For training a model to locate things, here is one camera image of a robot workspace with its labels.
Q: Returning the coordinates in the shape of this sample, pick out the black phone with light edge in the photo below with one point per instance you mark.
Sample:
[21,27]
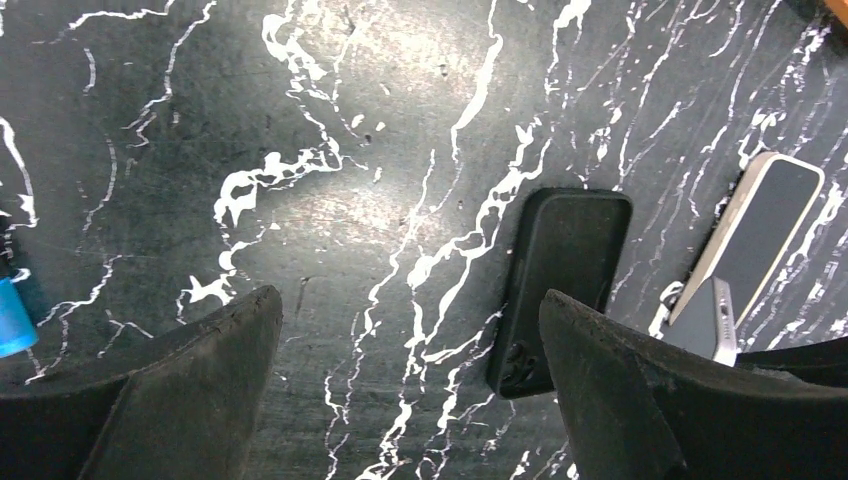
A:
[703,324]

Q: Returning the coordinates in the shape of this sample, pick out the black smartphone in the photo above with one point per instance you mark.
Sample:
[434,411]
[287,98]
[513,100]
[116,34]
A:
[762,232]

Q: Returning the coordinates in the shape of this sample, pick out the black phone case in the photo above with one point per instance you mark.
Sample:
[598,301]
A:
[570,240]

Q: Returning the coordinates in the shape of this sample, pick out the orange wooden shelf rack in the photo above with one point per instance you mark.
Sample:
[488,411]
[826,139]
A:
[839,8]

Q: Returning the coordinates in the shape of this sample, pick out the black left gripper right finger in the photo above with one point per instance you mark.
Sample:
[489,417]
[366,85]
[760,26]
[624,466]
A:
[635,407]

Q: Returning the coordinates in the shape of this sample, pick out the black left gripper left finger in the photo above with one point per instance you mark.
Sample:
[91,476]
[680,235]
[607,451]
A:
[183,405]

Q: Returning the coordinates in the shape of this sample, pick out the beige phone case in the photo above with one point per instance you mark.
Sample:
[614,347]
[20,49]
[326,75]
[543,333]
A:
[748,238]

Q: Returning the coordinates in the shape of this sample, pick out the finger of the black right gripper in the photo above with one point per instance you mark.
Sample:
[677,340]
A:
[823,363]

